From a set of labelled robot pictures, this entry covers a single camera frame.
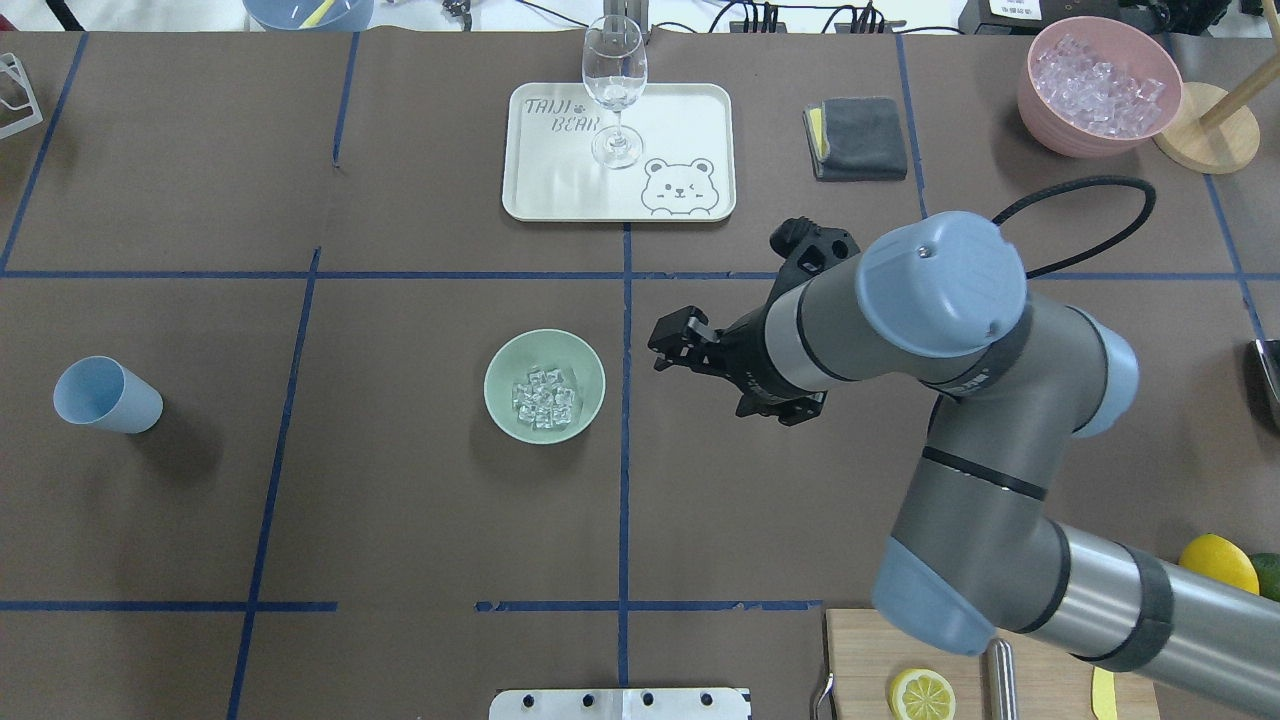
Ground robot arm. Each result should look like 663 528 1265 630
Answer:
648 211 1279 719

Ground steel ice scoop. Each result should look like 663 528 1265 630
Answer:
1252 340 1279 406

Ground steel handled knife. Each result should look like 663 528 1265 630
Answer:
986 638 1019 719

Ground light blue plastic cup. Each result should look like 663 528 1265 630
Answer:
52 356 164 436

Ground white bear serving tray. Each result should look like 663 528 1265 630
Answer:
502 82 737 222

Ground wooden cutting board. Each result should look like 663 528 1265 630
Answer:
824 609 1161 720

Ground ice cubes in bowl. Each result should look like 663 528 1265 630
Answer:
509 365 585 430

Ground metal mounting plate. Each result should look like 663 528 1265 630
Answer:
488 687 753 719

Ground wooden stand with bag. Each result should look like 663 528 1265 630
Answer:
1155 55 1279 176

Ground lemon half slice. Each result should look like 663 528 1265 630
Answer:
886 667 957 719

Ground grey folded cloth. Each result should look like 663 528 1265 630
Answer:
803 97 908 182

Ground green lime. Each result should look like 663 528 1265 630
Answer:
1248 552 1280 602

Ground mint green bowl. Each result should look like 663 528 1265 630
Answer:
483 329 605 445

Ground pink bowl of ice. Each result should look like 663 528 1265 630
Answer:
1018 15 1183 158

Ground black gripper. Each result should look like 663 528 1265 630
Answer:
648 217 859 427

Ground yellow lemon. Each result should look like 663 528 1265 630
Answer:
1178 533 1261 594

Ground clear wine glass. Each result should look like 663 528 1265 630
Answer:
581 14 649 169

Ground blue bowl with fork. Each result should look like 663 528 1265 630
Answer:
242 1 376 32

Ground white wire cup rack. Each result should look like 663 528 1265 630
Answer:
1 53 44 140

